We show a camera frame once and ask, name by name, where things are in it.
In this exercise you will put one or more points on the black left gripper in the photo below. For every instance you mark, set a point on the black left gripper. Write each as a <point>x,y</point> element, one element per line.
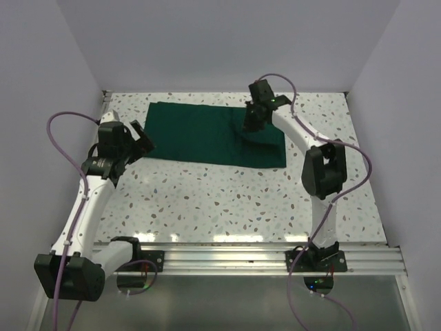
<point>144,143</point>

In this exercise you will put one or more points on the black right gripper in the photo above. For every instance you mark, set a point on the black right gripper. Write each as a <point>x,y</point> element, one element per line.
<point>249,125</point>

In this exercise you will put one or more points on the dark green surgical cloth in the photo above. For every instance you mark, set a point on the dark green surgical cloth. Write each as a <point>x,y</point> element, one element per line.
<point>211,134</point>

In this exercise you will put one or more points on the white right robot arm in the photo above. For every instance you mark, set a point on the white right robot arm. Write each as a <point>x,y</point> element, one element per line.
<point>324,169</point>

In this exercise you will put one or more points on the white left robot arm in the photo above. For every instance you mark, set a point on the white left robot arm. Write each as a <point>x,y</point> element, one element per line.
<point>71,271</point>

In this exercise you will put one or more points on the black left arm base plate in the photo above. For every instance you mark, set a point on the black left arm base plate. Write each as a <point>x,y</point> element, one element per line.
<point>151,260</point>

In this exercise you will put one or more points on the aluminium rail frame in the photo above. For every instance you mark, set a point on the aluminium rail frame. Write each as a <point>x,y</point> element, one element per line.
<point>224,231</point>

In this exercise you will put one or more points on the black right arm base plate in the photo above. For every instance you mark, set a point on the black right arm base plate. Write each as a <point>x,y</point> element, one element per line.
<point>309,262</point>

